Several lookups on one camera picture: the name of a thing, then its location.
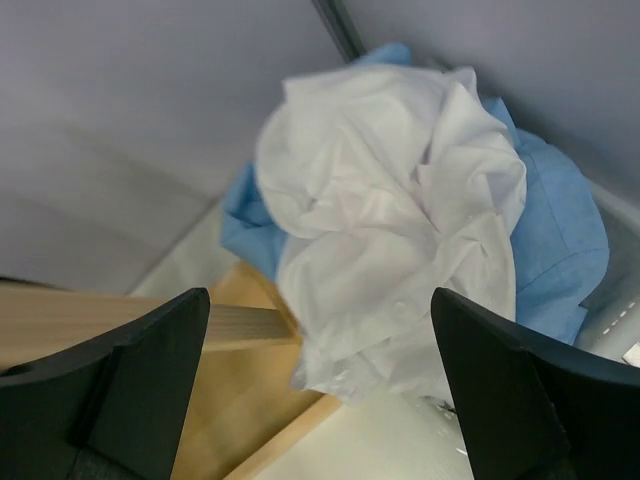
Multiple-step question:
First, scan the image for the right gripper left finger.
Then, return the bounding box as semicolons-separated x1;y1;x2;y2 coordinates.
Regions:
1;288;210;479

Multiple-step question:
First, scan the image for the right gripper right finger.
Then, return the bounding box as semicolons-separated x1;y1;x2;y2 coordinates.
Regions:
431;288;639;479

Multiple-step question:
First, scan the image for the white shirt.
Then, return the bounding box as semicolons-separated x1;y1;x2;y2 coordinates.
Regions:
256;64;527;405

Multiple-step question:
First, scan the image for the blue shirt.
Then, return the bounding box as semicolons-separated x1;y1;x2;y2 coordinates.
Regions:
221;43;610;358

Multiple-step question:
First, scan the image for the wooden clothes rack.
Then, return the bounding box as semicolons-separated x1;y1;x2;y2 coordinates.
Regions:
1;263;338;479

